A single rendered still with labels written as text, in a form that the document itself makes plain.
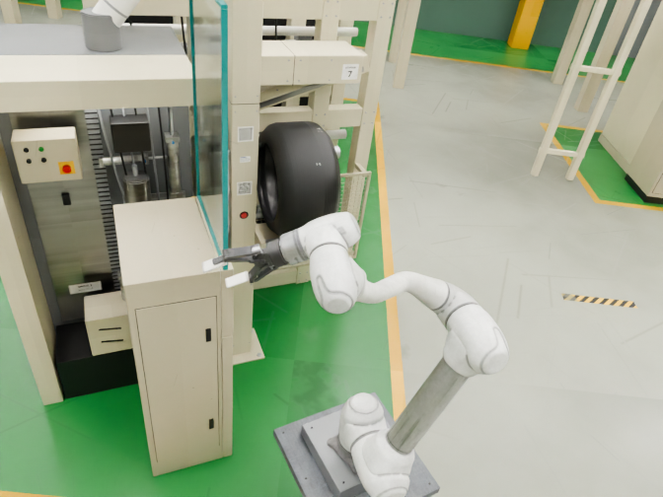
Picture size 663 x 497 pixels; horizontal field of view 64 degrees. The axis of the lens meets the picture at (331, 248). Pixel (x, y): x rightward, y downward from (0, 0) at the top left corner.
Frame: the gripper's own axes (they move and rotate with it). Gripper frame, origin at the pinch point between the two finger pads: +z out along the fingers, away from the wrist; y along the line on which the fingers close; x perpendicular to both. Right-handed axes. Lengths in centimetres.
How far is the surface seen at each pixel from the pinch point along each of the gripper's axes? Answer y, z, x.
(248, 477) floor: 145, 67, -39
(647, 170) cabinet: 441, -306, 177
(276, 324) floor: 201, 54, 56
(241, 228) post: 101, 29, 75
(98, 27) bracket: 7, 39, 133
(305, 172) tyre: 80, -16, 79
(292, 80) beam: 73, -23, 128
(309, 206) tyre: 91, -11, 67
